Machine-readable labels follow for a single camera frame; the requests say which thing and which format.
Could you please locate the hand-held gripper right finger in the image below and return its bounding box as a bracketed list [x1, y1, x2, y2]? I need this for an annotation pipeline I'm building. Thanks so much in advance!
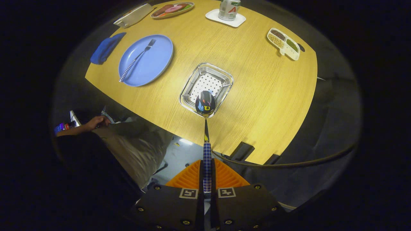
[210, 158, 286, 231]

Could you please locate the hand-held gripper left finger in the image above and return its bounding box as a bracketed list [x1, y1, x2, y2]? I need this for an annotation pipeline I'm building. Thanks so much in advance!
[130, 159, 206, 231]

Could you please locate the spoon with checked handle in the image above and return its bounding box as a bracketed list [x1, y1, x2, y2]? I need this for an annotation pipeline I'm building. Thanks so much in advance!
[195, 90, 216, 193]

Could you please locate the fork with checked handle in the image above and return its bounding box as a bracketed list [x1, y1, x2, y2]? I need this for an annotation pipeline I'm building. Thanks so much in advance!
[119, 39, 157, 83]

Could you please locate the person's grey trouser leg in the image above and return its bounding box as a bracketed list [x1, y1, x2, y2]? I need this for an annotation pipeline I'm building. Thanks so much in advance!
[93, 117, 174, 190]

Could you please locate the person's dark top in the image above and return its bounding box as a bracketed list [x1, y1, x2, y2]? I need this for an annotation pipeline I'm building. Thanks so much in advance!
[56, 132, 142, 222]

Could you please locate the blue round plate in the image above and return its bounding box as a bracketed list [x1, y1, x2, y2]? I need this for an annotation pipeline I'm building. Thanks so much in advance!
[118, 34, 174, 87]

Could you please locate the white divided snack dish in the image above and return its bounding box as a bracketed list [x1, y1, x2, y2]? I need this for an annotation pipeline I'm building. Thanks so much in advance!
[267, 28, 301, 61]

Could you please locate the blue cloth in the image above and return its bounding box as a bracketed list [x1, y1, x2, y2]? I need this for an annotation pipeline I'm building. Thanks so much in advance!
[90, 32, 127, 65]

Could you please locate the white square coaster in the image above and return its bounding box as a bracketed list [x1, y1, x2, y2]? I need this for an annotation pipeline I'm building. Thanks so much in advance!
[205, 9, 247, 28]

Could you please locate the clear bottle with label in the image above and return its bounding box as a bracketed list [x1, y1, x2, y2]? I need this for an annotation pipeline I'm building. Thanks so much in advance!
[218, 0, 241, 21]

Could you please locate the oval food plate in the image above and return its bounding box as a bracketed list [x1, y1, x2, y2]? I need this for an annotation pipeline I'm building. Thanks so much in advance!
[150, 2, 195, 20]

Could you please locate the brown meat patty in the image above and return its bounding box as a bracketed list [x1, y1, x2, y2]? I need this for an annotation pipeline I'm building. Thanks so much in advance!
[153, 4, 174, 16]

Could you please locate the white toaster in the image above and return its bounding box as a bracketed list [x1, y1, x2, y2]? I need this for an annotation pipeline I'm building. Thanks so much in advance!
[113, 3, 155, 29]

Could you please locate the dark cable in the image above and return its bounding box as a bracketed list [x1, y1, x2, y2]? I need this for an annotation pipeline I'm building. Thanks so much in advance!
[212, 143, 357, 169]

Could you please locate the metal wire basket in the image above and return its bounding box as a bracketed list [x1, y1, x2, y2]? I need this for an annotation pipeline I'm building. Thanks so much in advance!
[179, 62, 234, 118]

